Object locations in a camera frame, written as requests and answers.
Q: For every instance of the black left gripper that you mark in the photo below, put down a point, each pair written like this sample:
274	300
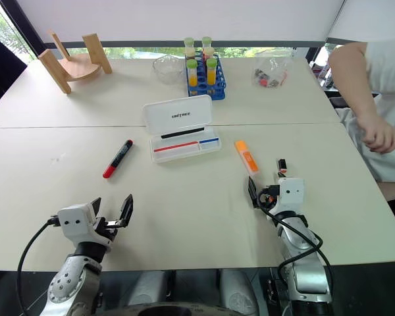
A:
107	230

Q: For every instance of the clear plastic bag with parts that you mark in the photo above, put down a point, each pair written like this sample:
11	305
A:
271	72

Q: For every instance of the blue test tube rack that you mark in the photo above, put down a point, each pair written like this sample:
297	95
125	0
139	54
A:
217	84

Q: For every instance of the beige-capped test tube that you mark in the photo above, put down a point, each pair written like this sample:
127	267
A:
208	53

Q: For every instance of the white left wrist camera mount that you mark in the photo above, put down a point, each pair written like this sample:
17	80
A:
74	219

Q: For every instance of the green-capped tube, orange liquid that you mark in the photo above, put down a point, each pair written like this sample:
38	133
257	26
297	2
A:
192	72
211	70

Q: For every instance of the person's bare hand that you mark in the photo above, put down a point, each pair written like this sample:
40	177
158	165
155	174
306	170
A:
378	135

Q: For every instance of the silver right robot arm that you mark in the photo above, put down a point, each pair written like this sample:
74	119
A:
306	263

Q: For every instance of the green-capped empty test tube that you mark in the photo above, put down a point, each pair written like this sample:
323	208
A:
206	42

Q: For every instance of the person's white shirt torso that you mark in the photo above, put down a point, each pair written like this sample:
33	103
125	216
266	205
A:
390	75

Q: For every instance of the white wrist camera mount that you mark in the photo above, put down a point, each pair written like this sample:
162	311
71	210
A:
291	194
74	219

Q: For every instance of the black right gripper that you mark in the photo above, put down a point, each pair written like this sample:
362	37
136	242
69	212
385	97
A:
266	195

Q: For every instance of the person's bare forearm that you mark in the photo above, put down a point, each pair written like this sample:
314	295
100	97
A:
352	79

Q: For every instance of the background desk clutter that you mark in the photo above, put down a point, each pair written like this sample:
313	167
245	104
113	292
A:
321	70

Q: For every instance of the dark panel beside table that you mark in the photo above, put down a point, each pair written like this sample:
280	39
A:
1	72

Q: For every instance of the wooden stand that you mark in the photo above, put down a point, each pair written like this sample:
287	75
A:
77	67

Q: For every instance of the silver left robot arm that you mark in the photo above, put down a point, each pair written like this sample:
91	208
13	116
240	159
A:
70	279

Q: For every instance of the clear glass bowl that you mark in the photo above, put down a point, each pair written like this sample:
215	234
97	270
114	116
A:
167	69

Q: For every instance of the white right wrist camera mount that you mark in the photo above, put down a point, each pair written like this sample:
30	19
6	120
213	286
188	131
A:
291	194

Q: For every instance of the white open pencil case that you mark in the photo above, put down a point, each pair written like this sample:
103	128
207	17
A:
181	121

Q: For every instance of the orange highlighter pen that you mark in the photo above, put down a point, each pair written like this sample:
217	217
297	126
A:
247	158

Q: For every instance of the green-capped tube, brown contents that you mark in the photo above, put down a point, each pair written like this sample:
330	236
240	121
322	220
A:
189	46

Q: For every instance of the black and red marker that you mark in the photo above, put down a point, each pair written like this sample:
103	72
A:
118	159

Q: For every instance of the black rounded robot base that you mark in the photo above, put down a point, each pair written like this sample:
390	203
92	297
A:
171	310

